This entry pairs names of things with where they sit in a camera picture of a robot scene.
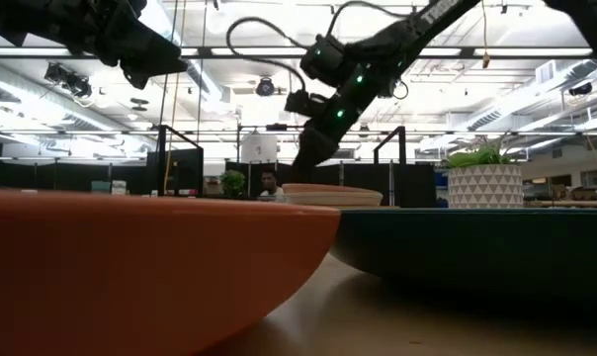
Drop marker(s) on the person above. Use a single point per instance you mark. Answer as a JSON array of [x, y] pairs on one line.
[[271, 187]]

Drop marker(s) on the dark teal plate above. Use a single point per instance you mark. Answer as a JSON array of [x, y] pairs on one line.
[[476, 247]]

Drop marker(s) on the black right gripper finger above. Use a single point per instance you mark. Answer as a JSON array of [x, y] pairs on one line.
[[314, 153]]

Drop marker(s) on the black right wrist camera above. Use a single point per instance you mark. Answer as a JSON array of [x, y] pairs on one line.
[[303, 104]]

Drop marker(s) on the small green bushy plant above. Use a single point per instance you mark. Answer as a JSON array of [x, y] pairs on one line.
[[232, 182]]

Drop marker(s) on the black metal frame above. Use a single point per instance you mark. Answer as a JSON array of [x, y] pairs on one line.
[[402, 148], [180, 170]]

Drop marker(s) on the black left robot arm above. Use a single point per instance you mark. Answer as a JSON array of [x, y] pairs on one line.
[[46, 22]]

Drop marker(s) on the orange plate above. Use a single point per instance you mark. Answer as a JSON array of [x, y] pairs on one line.
[[130, 267]]

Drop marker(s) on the round black ceiling device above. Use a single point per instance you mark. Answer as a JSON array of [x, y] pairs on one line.
[[265, 87]]

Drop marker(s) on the white triangle-patterned plant pot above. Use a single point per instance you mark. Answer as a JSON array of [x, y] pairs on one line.
[[485, 187]]

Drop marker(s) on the green potted plant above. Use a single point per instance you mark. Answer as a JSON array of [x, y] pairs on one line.
[[476, 157]]

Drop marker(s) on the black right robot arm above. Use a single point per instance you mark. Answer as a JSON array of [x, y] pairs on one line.
[[427, 22]]

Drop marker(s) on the black ceiling fixture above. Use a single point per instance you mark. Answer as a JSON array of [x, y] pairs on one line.
[[71, 81]]

